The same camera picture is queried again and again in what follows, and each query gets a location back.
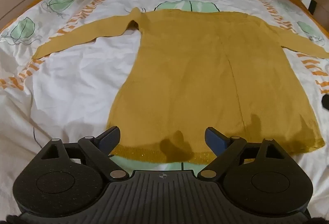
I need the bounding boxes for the yellow knit sweater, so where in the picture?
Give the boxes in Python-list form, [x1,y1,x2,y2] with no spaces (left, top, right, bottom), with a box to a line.
[33,7,329,165]

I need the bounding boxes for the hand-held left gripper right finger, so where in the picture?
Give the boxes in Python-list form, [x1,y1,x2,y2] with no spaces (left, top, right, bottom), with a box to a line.
[197,127,287,179]

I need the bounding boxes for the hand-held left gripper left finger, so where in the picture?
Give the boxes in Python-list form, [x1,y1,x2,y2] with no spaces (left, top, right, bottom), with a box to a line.
[38,126,130,181]

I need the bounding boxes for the white printed bed sheet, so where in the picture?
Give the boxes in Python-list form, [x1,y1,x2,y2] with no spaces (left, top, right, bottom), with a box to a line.
[0,0,329,214]

